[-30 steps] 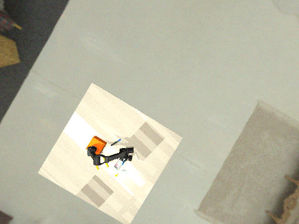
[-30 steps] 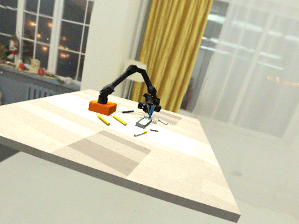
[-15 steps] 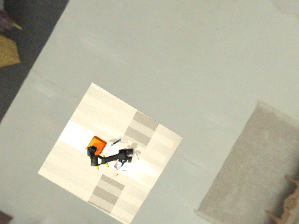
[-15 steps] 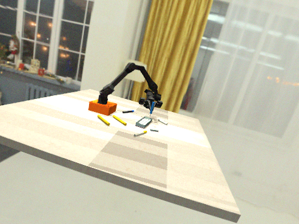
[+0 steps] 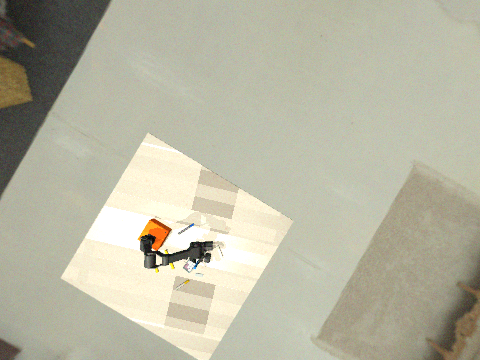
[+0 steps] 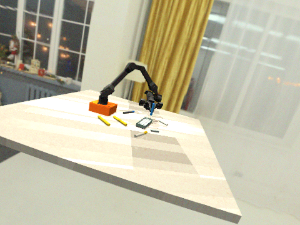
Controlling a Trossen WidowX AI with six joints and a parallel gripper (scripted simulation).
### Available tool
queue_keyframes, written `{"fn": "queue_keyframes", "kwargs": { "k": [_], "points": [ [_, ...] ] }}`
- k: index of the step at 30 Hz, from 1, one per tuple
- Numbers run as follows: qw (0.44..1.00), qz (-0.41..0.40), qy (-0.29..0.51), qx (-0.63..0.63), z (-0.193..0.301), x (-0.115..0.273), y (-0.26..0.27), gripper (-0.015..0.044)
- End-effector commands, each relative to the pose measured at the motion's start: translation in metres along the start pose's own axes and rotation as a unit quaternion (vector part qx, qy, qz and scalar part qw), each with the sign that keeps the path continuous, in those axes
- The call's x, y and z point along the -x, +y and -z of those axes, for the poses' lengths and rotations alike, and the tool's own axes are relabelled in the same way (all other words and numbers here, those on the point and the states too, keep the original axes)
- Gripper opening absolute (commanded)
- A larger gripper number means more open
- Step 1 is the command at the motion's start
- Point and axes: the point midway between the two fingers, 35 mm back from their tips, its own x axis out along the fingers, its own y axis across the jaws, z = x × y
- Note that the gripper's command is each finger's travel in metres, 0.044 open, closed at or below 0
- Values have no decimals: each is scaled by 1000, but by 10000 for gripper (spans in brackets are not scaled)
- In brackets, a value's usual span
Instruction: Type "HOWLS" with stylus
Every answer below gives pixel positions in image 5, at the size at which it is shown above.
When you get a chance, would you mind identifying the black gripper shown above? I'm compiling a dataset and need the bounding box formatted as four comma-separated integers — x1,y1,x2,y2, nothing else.
189,253,211,264

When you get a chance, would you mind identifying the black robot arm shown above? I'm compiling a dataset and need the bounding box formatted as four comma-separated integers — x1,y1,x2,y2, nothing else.
140,233,213,269

